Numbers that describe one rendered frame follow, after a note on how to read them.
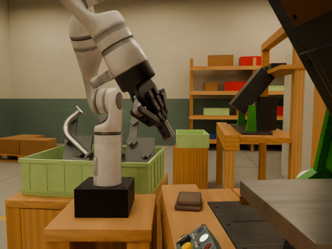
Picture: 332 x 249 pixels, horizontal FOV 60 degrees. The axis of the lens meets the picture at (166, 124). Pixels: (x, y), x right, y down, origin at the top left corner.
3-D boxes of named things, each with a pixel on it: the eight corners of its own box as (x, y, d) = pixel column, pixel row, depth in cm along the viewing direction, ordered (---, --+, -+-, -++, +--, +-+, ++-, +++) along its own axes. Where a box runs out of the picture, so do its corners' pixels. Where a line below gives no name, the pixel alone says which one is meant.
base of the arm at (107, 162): (93, 186, 95) (92, 135, 94) (96, 180, 104) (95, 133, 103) (121, 186, 96) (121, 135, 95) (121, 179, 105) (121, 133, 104)
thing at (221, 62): (319, 152, 663) (324, 52, 643) (188, 150, 699) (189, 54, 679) (311, 148, 716) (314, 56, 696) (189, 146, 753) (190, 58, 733)
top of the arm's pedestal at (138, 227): (43, 241, 85) (43, 228, 85) (77, 203, 117) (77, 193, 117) (151, 242, 85) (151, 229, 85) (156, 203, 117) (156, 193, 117)
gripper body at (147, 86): (134, 61, 51) (159, 107, 52) (152, 53, 58) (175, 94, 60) (103, 79, 54) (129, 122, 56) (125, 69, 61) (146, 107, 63)
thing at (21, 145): (-7, 161, 576) (-8, 139, 572) (21, 153, 655) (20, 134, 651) (47, 163, 551) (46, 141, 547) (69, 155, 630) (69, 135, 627)
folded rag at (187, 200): (201, 212, 85) (201, 202, 85) (174, 210, 86) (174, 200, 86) (201, 200, 95) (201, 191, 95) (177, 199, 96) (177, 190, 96)
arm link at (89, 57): (78, 32, 92) (105, 30, 89) (100, 105, 106) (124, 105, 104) (63, 41, 84) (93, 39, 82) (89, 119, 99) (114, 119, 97)
